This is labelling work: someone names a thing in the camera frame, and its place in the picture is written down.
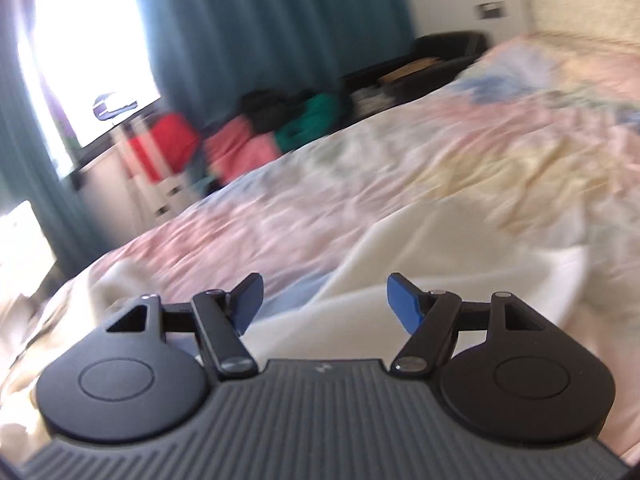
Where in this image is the teal curtain panel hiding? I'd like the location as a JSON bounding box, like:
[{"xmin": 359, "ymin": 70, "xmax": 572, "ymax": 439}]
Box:
[
  {"xmin": 1, "ymin": 16, "xmax": 112, "ymax": 278},
  {"xmin": 137, "ymin": 0, "xmax": 414, "ymax": 128}
]

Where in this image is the black side sofa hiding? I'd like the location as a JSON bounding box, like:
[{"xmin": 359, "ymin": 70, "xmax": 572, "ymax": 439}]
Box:
[{"xmin": 342, "ymin": 30, "xmax": 491, "ymax": 122}]

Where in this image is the garment steamer stand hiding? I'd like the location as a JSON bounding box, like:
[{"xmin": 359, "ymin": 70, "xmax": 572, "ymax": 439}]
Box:
[{"xmin": 92, "ymin": 91, "xmax": 196, "ymax": 226}]

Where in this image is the teal curtain left panel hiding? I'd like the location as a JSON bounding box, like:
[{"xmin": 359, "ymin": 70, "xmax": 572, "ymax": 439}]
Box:
[{"xmin": 1, "ymin": 16, "xmax": 112, "ymax": 278}]

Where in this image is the cream white zip hoodie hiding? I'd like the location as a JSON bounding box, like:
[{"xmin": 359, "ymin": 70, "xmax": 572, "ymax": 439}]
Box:
[{"xmin": 88, "ymin": 198, "xmax": 588, "ymax": 362}]

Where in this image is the teal curtain right panel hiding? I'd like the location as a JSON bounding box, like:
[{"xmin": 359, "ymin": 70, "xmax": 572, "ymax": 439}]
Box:
[{"xmin": 137, "ymin": 0, "xmax": 414, "ymax": 128}]

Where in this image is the wall power socket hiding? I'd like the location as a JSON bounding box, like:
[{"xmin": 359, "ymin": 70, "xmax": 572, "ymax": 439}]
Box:
[{"xmin": 475, "ymin": 1, "xmax": 506, "ymax": 20}]

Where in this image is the pink garment in pile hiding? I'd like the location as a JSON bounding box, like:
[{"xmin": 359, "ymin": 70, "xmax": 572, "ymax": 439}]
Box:
[{"xmin": 203, "ymin": 115, "xmax": 282, "ymax": 184}]

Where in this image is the black garment in pile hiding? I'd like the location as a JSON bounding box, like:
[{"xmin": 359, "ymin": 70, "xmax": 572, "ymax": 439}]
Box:
[{"xmin": 239, "ymin": 89, "xmax": 317, "ymax": 133}]

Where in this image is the pastel tie-dye bed sheet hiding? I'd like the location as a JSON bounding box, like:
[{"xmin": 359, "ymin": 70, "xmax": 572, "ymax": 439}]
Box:
[{"xmin": 1, "ymin": 35, "xmax": 639, "ymax": 463}]

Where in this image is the window with dark frame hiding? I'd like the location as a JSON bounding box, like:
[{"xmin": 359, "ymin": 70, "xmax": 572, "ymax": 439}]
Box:
[{"xmin": 18, "ymin": 0, "xmax": 160, "ymax": 164}]

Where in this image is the red cloth on stand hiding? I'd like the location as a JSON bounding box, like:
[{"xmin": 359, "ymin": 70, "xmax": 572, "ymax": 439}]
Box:
[{"xmin": 130, "ymin": 113, "xmax": 201, "ymax": 183}]

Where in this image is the green garment in pile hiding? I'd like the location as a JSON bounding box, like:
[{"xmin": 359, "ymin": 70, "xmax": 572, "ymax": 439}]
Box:
[{"xmin": 273, "ymin": 93, "xmax": 349, "ymax": 153}]

